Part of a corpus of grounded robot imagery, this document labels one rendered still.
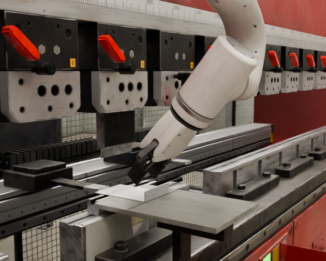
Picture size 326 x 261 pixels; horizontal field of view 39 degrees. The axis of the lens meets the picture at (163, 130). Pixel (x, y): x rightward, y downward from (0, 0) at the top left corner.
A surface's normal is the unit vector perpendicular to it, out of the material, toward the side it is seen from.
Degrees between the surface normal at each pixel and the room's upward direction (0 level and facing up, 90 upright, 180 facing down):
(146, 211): 0
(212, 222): 0
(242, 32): 128
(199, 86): 91
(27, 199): 90
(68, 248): 90
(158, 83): 90
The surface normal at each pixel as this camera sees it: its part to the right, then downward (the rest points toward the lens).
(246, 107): -0.33, 0.12
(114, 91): 0.83, 0.07
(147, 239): 0.00, -0.99
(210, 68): -0.58, 0.07
